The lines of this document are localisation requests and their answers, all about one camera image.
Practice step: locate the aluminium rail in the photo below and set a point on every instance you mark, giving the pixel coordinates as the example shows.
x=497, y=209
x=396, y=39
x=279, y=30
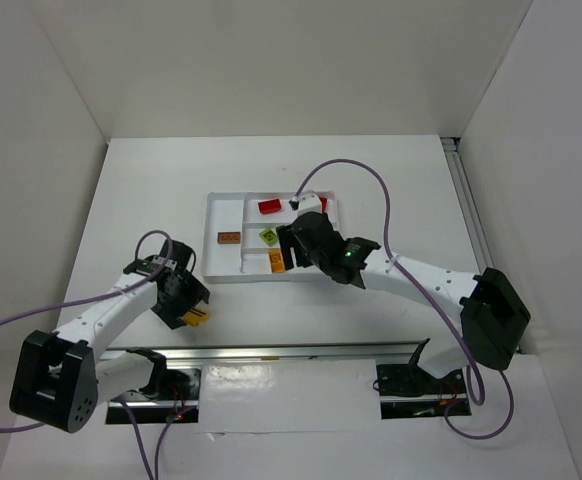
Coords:
x=392, y=350
x=467, y=203

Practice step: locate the brown lego plate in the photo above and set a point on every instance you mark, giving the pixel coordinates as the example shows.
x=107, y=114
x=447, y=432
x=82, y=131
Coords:
x=229, y=238

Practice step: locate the orange round lego piece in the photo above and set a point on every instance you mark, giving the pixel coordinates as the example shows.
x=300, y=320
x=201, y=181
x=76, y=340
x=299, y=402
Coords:
x=276, y=261

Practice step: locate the aluminium right side rail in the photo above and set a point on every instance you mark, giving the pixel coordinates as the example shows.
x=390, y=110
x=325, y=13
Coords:
x=467, y=203

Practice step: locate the yellow orange lego stack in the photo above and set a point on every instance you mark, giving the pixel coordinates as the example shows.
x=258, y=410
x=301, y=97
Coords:
x=195, y=317

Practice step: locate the aluminium front rail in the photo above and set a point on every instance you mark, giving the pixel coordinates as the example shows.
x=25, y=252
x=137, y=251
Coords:
x=392, y=350

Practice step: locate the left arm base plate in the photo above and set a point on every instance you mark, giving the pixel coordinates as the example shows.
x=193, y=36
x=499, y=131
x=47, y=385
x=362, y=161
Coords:
x=177, y=400

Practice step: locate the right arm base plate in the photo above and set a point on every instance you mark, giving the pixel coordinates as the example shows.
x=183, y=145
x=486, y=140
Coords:
x=410, y=393

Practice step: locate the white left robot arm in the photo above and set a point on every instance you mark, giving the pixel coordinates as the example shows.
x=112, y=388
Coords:
x=61, y=376

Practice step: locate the green lego piece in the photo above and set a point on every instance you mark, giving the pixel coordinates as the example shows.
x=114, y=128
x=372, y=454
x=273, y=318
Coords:
x=269, y=237

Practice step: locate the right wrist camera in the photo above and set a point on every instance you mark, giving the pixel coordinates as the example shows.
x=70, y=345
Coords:
x=306, y=202

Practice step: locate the white divided sorting tray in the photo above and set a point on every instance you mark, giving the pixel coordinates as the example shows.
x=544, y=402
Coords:
x=248, y=261

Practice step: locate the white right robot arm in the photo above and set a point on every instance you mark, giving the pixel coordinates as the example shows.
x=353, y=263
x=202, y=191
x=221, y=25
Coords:
x=483, y=312

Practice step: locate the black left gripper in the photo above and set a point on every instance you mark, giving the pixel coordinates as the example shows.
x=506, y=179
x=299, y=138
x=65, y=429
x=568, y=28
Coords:
x=181, y=307

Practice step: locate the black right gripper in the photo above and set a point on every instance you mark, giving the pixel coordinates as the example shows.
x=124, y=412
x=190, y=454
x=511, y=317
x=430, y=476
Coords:
x=295, y=240

